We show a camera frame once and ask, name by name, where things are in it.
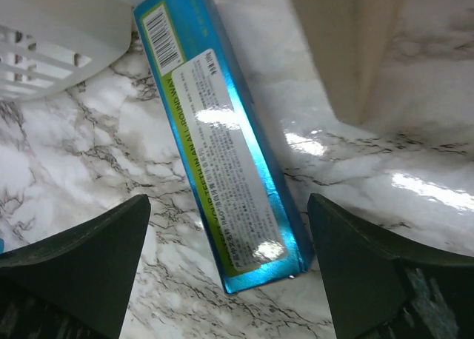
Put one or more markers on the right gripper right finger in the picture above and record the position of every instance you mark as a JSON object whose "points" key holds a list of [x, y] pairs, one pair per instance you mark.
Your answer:
{"points": [[383, 285]]}

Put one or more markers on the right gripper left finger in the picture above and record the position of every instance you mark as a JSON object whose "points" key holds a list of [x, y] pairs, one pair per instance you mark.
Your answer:
{"points": [[77, 283]]}

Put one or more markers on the blue green toothpaste box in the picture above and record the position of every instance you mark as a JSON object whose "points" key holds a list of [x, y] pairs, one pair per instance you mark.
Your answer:
{"points": [[253, 225]]}

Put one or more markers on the wooden two-tier shelf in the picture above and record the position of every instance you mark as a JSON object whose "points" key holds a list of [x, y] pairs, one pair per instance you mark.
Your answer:
{"points": [[348, 40]]}

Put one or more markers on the white plastic basket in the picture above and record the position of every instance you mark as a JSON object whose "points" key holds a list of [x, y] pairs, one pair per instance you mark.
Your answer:
{"points": [[48, 46]]}

